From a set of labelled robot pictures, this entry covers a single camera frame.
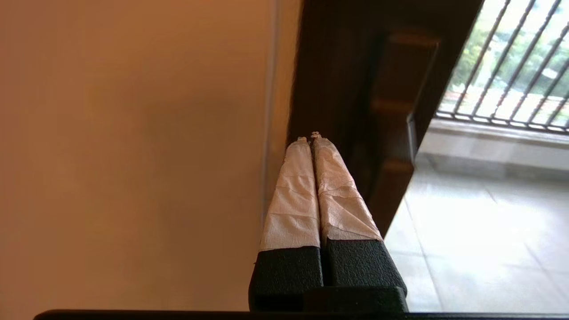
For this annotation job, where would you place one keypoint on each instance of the black metal balcony railing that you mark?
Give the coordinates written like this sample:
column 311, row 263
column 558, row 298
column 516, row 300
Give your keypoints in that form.
column 502, row 120

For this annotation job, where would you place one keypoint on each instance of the stone window sill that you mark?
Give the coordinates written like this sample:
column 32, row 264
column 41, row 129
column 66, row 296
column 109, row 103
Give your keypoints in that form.
column 489, row 133

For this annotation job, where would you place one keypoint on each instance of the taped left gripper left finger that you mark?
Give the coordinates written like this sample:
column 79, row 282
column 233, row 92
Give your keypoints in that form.
column 293, row 213

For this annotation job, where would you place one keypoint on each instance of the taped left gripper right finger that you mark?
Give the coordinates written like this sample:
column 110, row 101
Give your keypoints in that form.
column 346, row 222

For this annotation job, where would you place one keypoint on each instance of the dark framed sliding glass door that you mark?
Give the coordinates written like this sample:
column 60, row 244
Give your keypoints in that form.
column 333, row 66

